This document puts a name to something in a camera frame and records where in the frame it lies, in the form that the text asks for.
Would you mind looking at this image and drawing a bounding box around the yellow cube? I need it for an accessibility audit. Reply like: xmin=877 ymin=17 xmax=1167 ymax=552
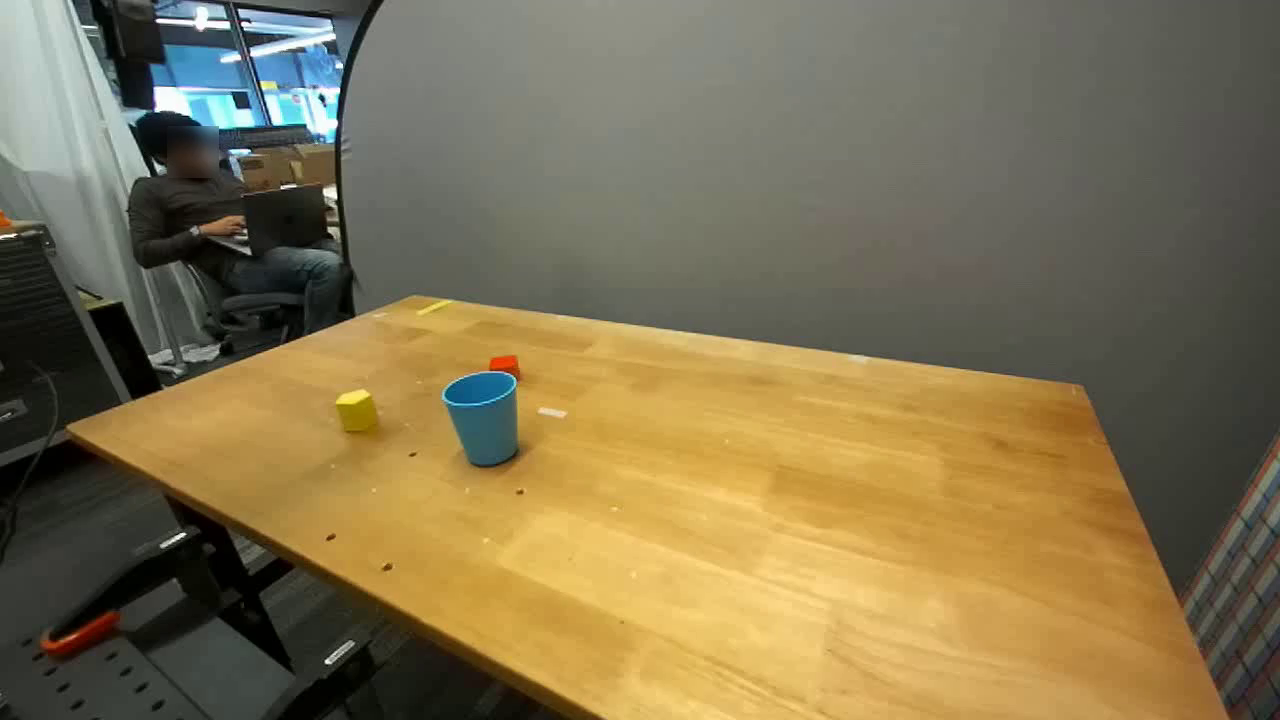
xmin=336 ymin=389 xmax=381 ymax=433

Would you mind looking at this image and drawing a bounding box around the orange cube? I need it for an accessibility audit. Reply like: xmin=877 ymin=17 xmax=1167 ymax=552
xmin=488 ymin=351 xmax=524 ymax=378

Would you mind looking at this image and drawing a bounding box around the blue plastic cup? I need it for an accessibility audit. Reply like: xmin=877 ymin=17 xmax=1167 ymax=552
xmin=439 ymin=372 xmax=518 ymax=467

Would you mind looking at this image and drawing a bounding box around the seated person with laptop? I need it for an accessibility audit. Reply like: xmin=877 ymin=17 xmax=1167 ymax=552
xmin=126 ymin=110 xmax=349 ymax=330

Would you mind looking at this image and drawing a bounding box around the grey backdrop screen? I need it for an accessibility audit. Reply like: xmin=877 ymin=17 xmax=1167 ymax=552
xmin=341 ymin=0 xmax=1280 ymax=574

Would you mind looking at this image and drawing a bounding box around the black equipment rack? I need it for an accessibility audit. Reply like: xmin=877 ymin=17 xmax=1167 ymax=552
xmin=0 ymin=223 xmax=126 ymax=463

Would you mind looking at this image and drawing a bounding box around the white curtain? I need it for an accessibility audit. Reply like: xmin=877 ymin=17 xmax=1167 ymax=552
xmin=0 ymin=0 xmax=219 ymax=372

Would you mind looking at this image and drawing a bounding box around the plaid fabric chair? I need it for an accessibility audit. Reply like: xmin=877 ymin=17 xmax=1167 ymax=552
xmin=1184 ymin=442 xmax=1280 ymax=720

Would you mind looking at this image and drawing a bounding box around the black table leg frame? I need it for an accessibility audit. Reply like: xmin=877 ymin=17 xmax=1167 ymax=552
xmin=77 ymin=493 xmax=393 ymax=720

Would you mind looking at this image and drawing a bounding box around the orange handled tool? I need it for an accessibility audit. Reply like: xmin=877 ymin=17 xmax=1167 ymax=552
xmin=41 ymin=612 xmax=118 ymax=658

